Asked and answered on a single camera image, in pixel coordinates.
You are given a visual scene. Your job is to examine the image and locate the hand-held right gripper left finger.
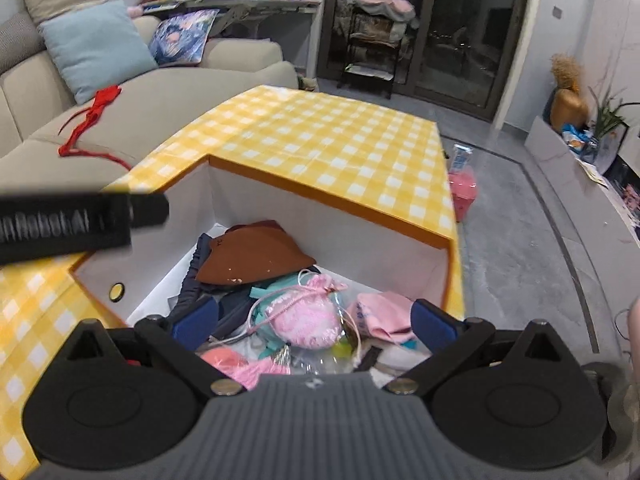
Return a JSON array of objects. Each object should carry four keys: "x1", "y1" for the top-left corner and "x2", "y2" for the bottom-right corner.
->
[{"x1": 65, "y1": 296, "x2": 248, "y2": 396}]

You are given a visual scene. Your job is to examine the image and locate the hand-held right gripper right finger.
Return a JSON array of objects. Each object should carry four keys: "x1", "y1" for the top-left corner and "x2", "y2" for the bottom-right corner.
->
[{"x1": 387, "y1": 299, "x2": 573, "y2": 395}]

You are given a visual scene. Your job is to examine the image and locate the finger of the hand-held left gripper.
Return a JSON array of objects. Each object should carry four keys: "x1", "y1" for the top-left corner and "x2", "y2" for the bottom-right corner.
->
[{"x1": 130, "y1": 192, "x2": 170, "y2": 229}]

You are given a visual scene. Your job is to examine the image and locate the navy cloth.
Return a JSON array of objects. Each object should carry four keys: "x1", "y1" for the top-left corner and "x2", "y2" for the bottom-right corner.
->
[{"x1": 169, "y1": 232, "x2": 253, "y2": 343}]

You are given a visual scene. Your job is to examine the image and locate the brown cloth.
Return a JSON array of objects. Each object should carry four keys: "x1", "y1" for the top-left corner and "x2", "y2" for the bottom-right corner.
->
[{"x1": 194, "y1": 219, "x2": 317, "y2": 286}]

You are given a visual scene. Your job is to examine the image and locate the pink drawstring pouch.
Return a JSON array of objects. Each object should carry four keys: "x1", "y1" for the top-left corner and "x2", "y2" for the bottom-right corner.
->
[{"x1": 248, "y1": 270, "x2": 349, "y2": 350}]

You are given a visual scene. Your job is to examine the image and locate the white storage box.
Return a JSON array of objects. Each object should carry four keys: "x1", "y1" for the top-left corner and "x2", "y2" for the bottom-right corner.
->
[{"x1": 69, "y1": 152, "x2": 467, "y2": 376}]

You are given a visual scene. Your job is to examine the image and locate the pink cloth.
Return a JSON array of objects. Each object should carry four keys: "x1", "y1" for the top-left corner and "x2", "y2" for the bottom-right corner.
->
[{"x1": 355, "y1": 292, "x2": 432, "y2": 344}]

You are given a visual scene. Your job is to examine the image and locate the salmon round toy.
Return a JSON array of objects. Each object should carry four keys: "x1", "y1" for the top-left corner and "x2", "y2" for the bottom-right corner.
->
[{"x1": 200, "y1": 348, "x2": 249, "y2": 374}]

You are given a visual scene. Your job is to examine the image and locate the pink fringed item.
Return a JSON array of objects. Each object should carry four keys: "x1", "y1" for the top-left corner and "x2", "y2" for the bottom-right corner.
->
[{"x1": 226, "y1": 354, "x2": 292, "y2": 392}]

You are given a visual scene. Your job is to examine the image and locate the clear plastic bag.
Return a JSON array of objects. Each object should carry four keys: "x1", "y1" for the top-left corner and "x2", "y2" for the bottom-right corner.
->
[{"x1": 292, "y1": 272, "x2": 366, "y2": 376}]

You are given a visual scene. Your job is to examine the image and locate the red ribbon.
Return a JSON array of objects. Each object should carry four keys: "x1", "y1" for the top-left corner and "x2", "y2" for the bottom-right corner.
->
[{"x1": 57, "y1": 84, "x2": 134, "y2": 171}]

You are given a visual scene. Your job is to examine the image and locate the beige sofa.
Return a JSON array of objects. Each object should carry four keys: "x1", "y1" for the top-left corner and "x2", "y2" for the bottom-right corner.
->
[{"x1": 0, "y1": 12, "x2": 302, "y2": 197}]

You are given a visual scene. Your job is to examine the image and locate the pink bin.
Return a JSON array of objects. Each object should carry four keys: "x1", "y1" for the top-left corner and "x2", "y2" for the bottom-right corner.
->
[{"x1": 447, "y1": 169, "x2": 479, "y2": 224}]

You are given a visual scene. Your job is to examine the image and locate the light blue pillow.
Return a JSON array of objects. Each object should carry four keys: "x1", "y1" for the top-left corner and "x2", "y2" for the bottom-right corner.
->
[{"x1": 38, "y1": 0, "x2": 159, "y2": 106}]

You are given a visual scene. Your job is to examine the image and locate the blue white packet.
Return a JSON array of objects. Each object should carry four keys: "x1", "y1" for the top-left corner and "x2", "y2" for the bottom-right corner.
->
[{"x1": 451, "y1": 143, "x2": 474, "y2": 174}]

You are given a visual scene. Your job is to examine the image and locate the printed cushion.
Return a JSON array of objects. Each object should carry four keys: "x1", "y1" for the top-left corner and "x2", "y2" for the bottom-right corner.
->
[{"x1": 148, "y1": 8, "x2": 221, "y2": 67}]

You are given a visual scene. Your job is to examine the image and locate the white cabinet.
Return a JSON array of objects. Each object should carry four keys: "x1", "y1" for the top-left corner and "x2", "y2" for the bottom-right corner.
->
[{"x1": 524, "y1": 114, "x2": 640, "y2": 247}]

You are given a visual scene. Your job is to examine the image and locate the snack packets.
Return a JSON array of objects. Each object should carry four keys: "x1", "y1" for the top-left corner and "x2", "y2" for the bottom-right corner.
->
[{"x1": 561, "y1": 124, "x2": 602, "y2": 157}]

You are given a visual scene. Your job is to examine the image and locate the gold vase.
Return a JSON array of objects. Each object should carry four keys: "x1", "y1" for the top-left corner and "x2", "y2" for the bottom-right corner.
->
[{"x1": 549, "y1": 88, "x2": 590, "y2": 134}]

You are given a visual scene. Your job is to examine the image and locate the black shelf rack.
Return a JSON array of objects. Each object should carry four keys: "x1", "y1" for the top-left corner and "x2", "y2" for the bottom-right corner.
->
[{"x1": 339, "y1": 0, "x2": 417, "y2": 99}]

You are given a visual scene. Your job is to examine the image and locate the green plant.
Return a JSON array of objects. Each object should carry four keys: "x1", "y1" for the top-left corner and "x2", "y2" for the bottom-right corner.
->
[{"x1": 587, "y1": 84, "x2": 640, "y2": 142}]

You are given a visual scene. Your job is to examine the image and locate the dried flowers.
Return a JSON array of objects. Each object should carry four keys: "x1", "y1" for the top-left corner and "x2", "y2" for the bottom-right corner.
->
[{"x1": 549, "y1": 53, "x2": 584, "y2": 94}]

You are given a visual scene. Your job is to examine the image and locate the glass sliding door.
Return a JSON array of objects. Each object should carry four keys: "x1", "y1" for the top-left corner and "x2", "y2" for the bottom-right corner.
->
[{"x1": 316, "y1": 0, "x2": 532, "y2": 122}]

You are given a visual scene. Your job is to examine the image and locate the pink cushion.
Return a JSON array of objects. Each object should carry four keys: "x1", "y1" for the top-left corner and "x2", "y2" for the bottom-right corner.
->
[{"x1": 357, "y1": 0, "x2": 417, "y2": 17}]

